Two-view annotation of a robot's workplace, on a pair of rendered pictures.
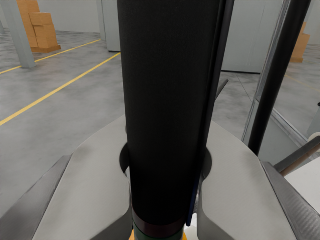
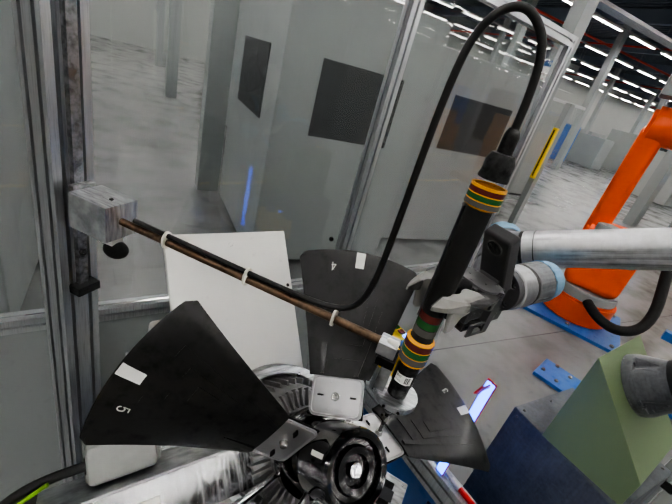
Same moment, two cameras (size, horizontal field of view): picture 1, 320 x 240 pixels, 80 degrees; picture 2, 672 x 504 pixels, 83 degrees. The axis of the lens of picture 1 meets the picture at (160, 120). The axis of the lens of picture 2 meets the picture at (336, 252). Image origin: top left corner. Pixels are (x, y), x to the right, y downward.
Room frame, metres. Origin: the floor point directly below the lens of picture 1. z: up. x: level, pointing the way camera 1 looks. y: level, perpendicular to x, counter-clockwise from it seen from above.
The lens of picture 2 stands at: (0.50, 0.25, 1.74)
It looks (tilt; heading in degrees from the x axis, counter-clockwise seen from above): 26 degrees down; 229
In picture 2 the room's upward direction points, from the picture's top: 16 degrees clockwise
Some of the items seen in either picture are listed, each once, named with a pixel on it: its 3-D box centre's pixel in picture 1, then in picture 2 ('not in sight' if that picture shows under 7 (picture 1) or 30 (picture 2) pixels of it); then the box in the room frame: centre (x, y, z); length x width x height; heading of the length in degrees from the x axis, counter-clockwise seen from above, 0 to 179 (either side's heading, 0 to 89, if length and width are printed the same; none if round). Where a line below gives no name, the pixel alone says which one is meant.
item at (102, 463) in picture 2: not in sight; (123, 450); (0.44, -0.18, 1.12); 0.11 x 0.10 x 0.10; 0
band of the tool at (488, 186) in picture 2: not in sight; (484, 196); (0.07, 0.00, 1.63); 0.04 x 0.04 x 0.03
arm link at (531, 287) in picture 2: not in sight; (508, 286); (-0.12, 0.00, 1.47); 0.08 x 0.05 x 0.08; 90
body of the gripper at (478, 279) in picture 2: not in sight; (479, 296); (-0.04, 0.00, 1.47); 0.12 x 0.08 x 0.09; 0
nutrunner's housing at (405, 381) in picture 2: not in sight; (440, 294); (0.07, 0.00, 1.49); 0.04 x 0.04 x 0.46
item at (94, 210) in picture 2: not in sight; (101, 212); (0.43, -0.52, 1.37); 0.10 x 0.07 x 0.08; 125
